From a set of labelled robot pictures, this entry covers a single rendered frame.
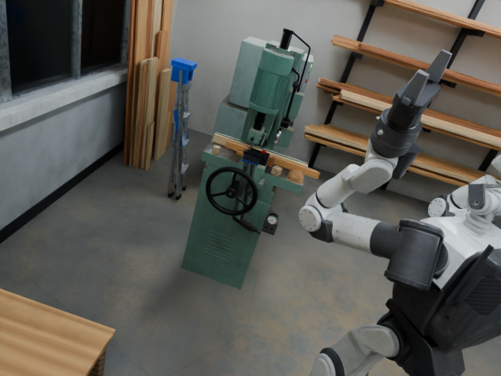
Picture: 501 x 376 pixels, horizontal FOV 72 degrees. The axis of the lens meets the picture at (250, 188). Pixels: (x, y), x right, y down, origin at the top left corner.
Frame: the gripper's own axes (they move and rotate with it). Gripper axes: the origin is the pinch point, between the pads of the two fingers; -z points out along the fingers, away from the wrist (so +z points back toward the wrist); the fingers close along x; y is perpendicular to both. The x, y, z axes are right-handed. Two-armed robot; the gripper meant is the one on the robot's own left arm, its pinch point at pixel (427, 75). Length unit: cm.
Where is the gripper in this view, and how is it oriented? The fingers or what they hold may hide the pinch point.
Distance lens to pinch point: 76.9
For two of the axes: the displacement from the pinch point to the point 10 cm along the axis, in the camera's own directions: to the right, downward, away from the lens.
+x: 6.7, -5.3, 5.1
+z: -1.1, 6.2, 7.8
